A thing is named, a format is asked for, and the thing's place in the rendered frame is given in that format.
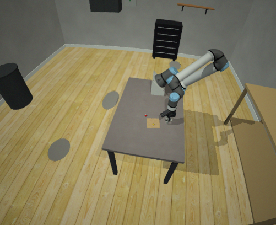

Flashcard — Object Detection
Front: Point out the tan mat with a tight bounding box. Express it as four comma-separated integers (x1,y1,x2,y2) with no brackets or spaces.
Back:
147,118,160,128

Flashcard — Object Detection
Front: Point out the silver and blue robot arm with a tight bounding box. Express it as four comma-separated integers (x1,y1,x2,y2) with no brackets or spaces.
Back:
155,49,229,117

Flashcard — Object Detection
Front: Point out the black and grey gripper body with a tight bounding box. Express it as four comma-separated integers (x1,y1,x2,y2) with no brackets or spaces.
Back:
167,110,176,118

